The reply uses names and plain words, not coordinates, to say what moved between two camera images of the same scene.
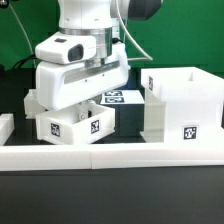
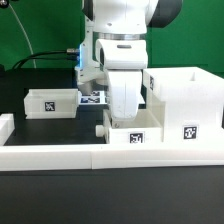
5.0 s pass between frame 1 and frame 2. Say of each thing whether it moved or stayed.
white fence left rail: stayed
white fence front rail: stayed
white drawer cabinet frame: stayed
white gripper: moved
